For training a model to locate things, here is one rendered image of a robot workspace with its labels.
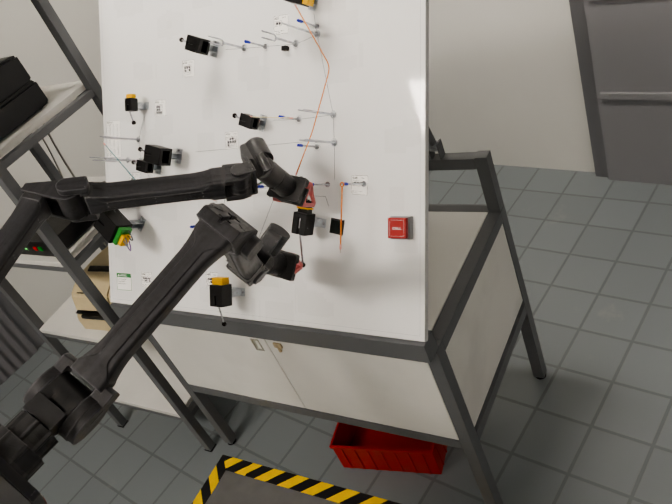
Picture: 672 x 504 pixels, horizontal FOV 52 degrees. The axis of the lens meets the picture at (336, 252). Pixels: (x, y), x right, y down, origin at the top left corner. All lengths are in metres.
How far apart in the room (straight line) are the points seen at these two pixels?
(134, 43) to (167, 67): 0.17
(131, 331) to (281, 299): 0.88
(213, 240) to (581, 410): 1.76
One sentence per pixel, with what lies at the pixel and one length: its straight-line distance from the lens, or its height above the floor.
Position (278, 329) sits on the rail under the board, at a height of 0.86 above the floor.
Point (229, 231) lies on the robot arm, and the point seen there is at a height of 1.53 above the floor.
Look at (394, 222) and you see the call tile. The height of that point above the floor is 1.12.
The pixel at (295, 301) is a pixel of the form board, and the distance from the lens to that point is 1.90.
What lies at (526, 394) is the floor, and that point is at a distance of 2.67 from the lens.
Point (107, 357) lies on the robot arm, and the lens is 1.12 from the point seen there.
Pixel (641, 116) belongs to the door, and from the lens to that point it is 3.30.
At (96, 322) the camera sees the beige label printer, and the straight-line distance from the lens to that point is 2.72.
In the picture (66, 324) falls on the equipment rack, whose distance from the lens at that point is 2.95.
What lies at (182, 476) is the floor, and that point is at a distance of 3.01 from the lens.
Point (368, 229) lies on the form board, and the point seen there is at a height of 1.09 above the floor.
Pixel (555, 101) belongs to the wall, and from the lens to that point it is 3.46.
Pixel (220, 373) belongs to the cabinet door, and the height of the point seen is 0.52.
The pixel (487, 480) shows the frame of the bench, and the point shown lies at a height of 0.21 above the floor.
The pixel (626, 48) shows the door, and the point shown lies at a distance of 3.15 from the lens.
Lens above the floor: 2.08
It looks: 35 degrees down
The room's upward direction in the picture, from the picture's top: 25 degrees counter-clockwise
